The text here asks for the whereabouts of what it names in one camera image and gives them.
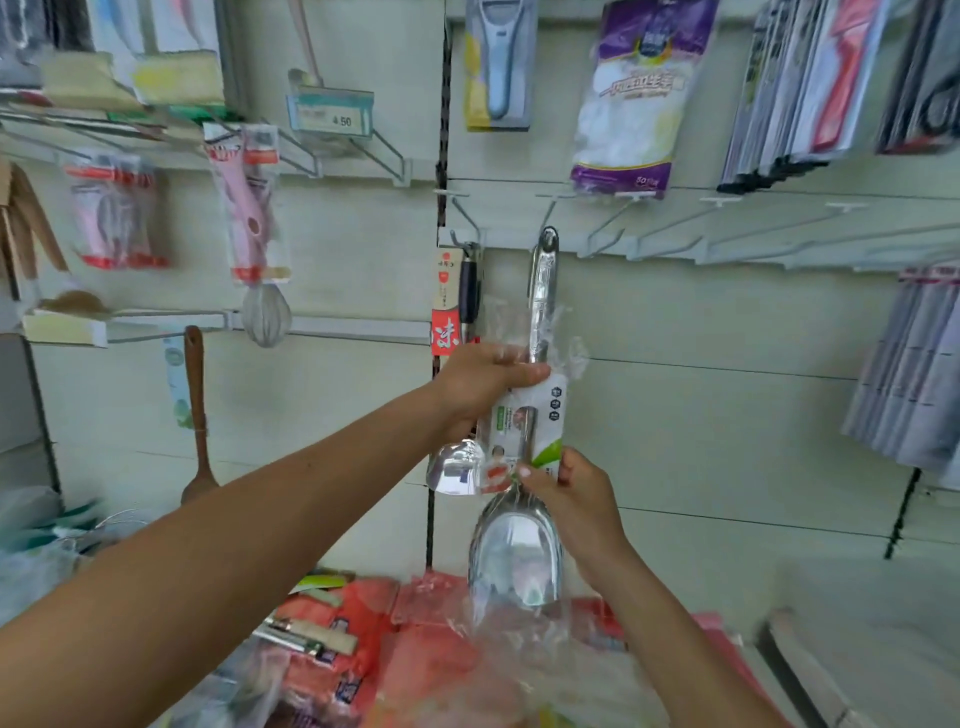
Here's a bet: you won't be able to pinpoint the white green utensil packet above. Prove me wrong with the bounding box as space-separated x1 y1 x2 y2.
87 0 149 59
150 0 224 59

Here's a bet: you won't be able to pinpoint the row of scissors packets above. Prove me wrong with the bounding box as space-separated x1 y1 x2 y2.
840 267 960 489

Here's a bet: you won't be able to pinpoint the pale round hanging utensil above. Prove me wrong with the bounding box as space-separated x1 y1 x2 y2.
285 0 324 89

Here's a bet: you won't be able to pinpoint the row of hanging flat packets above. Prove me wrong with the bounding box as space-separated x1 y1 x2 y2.
717 0 899 194

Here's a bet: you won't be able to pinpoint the black scissors grey card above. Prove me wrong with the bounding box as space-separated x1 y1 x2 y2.
877 0 960 156

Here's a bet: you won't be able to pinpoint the person's left forearm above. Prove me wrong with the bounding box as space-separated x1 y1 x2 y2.
0 382 467 728

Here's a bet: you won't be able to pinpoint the dark wooden spatula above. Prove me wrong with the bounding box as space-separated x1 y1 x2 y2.
180 325 222 507

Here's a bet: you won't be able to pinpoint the black wall divider strip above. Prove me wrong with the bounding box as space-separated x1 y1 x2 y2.
424 0 456 572

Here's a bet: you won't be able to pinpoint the person's right forearm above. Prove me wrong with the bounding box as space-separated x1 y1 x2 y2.
592 552 789 728

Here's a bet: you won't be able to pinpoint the white price label holder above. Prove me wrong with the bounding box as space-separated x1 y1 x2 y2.
288 82 377 140

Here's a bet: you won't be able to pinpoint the wooden dish brushes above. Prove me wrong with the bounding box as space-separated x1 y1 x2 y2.
0 157 29 302

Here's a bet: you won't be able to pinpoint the red plastic wrapped packets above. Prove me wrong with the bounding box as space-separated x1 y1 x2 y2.
262 570 752 728

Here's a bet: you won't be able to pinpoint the steel spatula with label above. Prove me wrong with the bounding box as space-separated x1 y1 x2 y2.
465 225 590 609

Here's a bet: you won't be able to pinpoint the pile of plastic wrapped utensils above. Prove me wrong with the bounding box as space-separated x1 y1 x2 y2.
0 487 287 728

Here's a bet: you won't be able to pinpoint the large steel strainer ladle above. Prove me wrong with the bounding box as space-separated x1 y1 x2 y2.
247 615 362 662

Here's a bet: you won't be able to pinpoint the person's left hand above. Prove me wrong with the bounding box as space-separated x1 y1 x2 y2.
432 342 554 440

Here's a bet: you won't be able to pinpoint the white purple bag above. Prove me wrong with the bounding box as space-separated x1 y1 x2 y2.
570 0 722 200

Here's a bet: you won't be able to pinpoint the red white packet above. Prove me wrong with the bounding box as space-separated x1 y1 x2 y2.
424 247 489 497

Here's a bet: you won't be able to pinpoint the person's right hand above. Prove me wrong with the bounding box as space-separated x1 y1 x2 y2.
514 447 632 587

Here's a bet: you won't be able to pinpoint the blue yellow peeler packet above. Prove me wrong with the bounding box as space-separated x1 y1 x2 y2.
462 0 539 131

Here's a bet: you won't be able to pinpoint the black utensil packet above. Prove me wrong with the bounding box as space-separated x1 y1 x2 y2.
0 0 62 69

